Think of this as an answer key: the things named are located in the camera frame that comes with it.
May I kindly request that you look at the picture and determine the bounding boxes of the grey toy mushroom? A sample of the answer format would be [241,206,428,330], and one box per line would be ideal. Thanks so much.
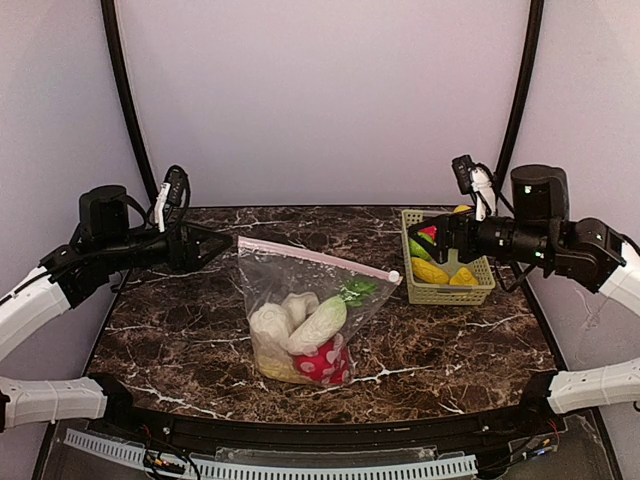
[249,292,320,357]

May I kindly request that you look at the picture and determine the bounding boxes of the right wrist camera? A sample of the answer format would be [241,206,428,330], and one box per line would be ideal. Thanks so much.
[452,155,497,221]

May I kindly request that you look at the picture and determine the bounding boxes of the left black frame post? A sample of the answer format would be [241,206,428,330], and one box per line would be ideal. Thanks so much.
[100,0,159,203]

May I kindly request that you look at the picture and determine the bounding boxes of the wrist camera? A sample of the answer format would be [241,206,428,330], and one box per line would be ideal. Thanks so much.
[452,155,497,221]
[151,165,191,233]

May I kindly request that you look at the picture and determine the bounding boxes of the white slotted cable duct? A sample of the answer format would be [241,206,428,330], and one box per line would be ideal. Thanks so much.
[64,429,479,480]

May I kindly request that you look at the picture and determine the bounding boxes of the black front table rail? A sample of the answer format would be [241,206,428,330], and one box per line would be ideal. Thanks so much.
[89,381,564,453]

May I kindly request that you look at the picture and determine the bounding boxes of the red toy pepper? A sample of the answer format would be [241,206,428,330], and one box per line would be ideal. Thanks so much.
[294,334,350,386]

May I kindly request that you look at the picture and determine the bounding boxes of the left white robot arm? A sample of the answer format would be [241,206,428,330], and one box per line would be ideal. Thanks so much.
[1,180,233,430]

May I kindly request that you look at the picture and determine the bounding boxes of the black frame post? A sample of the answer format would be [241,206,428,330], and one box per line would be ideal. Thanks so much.
[100,0,159,203]
[495,0,545,187]

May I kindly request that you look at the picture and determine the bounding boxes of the green perforated plastic basket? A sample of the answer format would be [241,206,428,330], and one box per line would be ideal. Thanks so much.
[401,209,496,306]

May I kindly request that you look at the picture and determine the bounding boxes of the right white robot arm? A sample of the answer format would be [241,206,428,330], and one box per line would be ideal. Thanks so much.
[404,157,639,414]

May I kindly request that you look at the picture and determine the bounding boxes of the white toy radish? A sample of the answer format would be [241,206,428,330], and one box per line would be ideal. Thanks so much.
[286,280,377,355]

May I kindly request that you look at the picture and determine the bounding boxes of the clear zip top bag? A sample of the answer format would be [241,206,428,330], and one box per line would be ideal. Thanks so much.
[237,237,402,386]

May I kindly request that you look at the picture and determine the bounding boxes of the green toy apple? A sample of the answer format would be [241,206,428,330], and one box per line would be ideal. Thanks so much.
[409,239,431,261]

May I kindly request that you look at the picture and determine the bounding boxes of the right black frame post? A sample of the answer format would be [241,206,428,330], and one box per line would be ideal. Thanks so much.
[495,0,545,187]

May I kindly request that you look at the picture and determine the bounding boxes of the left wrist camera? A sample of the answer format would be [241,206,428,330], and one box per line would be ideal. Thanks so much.
[151,165,191,233]

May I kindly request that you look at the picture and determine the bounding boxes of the yellow toy corn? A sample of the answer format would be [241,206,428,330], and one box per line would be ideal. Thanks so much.
[411,257,449,285]

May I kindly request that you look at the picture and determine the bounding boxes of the red toy apple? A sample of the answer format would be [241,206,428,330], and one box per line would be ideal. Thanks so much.
[420,226,437,240]

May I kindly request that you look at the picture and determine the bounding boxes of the toy napa cabbage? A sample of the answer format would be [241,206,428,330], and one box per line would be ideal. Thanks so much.
[255,353,311,384]

